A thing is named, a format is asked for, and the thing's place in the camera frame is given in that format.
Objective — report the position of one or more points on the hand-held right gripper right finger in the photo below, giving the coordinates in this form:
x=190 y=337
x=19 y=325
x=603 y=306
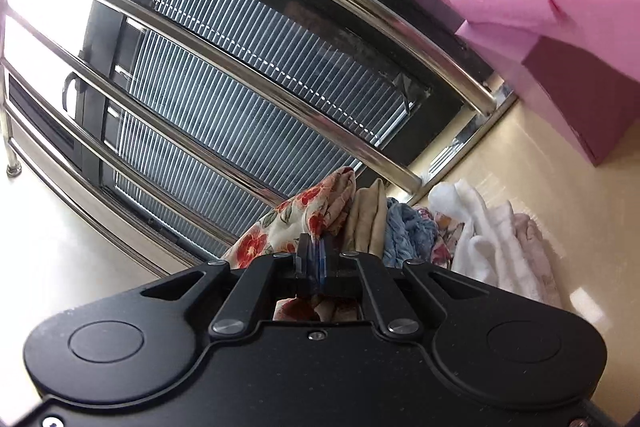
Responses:
x=322 y=264

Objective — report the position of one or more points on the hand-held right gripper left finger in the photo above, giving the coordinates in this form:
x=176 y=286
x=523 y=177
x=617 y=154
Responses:
x=306 y=257

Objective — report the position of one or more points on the red floral garment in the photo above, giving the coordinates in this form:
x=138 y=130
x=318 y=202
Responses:
x=255 y=242

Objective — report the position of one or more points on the stack of folded clothes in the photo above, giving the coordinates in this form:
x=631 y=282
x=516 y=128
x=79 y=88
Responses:
x=480 y=247

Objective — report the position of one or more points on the steel window railing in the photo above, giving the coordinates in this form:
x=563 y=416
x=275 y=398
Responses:
x=390 y=167

